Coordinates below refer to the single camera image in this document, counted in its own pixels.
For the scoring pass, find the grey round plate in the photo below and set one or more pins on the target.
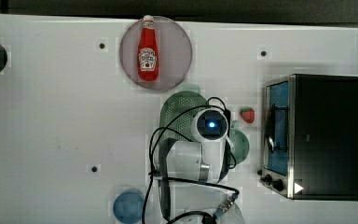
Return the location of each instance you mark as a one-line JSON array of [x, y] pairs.
[[174, 53]]

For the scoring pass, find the green oval strainer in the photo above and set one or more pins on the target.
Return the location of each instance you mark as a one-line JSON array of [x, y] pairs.
[[181, 107]]

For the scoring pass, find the black toaster oven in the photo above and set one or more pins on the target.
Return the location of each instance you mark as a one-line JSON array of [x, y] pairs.
[[310, 137]]

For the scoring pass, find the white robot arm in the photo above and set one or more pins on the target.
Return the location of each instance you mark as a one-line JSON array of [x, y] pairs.
[[202, 159]]

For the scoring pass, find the green mug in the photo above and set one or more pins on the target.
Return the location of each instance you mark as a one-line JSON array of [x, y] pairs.
[[241, 145]]

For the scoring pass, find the red strawberry toy by oven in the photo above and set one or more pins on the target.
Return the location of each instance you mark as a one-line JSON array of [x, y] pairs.
[[247, 114]]

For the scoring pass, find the blue cup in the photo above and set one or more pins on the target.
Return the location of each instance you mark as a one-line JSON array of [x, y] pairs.
[[128, 206]]

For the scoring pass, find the red ketchup bottle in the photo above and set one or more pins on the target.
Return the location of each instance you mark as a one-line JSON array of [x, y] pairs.
[[147, 53]]

